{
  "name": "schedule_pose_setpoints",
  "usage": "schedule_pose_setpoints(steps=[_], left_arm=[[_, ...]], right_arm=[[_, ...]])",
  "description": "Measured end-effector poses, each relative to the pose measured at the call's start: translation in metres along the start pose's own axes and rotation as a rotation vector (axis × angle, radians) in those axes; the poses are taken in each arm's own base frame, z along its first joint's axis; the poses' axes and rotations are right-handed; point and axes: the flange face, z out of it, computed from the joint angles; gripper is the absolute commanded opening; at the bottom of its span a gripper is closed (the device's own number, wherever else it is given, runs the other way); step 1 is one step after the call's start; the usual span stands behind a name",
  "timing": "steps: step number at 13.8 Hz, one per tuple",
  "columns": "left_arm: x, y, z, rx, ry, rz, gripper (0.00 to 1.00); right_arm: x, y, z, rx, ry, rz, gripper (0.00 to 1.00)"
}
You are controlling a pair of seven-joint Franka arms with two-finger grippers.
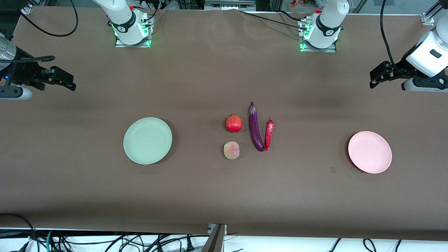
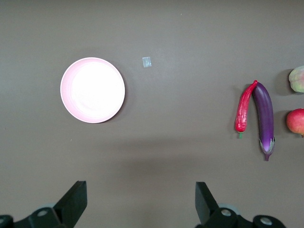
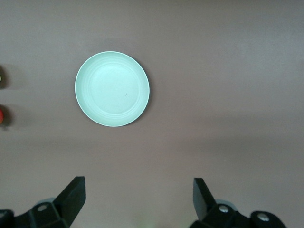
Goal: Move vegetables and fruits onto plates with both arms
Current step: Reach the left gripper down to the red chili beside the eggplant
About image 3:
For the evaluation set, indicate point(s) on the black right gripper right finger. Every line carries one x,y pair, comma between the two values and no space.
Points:
206,209

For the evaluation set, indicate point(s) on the light green round plate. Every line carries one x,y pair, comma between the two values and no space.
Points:
111,89

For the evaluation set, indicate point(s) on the small red fruit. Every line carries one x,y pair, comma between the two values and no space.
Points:
1,116

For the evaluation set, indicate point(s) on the pink yellow peach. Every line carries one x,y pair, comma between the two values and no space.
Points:
0,78

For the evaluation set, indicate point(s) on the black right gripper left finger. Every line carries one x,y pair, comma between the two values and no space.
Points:
64,206

